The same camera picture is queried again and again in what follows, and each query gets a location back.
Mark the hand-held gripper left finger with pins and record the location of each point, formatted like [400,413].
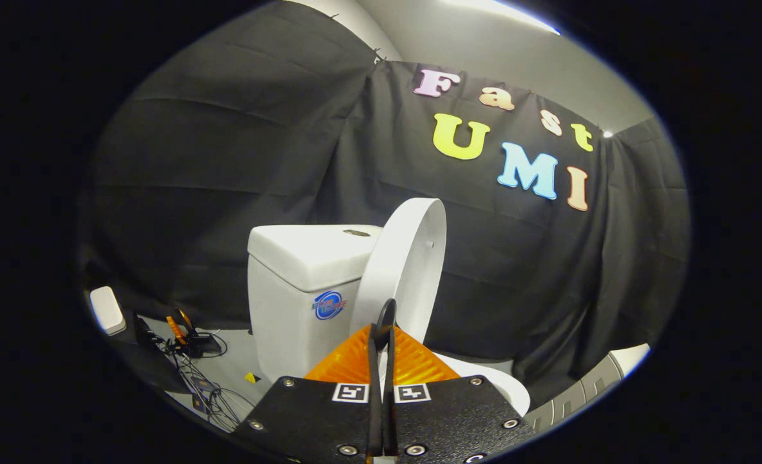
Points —
[316,419]

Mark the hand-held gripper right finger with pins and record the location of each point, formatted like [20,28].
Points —
[451,419]

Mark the white toilet lid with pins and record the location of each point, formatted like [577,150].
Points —
[400,258]

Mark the white drawer cabinet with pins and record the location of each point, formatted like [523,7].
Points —
[587,386]

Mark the small white device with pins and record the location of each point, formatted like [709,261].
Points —
[107,310]

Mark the black backdrop cloth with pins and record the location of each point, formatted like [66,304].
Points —
[239,167]

